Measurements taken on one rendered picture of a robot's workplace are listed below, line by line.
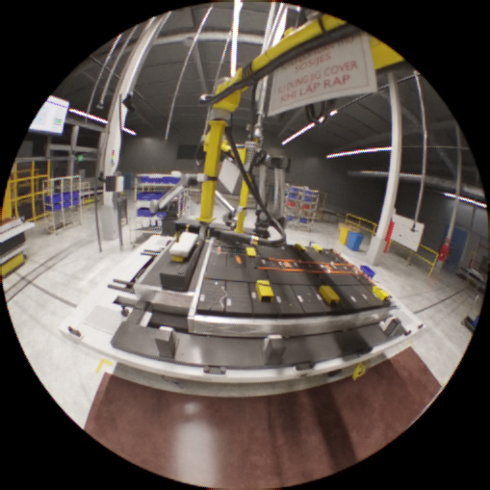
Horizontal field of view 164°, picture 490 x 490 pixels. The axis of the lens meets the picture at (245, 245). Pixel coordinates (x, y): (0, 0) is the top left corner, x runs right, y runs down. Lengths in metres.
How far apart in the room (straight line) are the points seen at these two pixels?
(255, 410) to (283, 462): 0.56
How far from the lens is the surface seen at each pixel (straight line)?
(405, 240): 8.96
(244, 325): 0.85
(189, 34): 8.54
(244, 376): 0.85
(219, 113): 0.85
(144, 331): 0.96
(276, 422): 1.69
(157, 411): 1.68
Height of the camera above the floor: 1.59
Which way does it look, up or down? 20 degrees down
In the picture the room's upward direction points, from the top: 9 degrees clockwise
